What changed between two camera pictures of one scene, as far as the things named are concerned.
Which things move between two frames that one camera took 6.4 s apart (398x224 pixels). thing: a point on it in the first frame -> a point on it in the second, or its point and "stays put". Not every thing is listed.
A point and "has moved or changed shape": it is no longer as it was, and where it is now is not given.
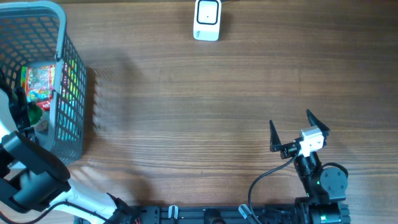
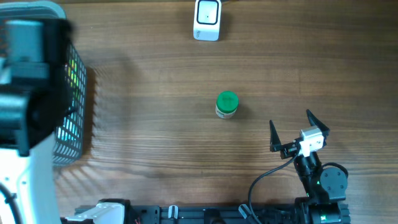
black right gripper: [288, 149] stays put
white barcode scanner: [207, 20] stays put
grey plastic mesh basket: [35, 32] stays put
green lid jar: [36, 121] has moved or changed shape
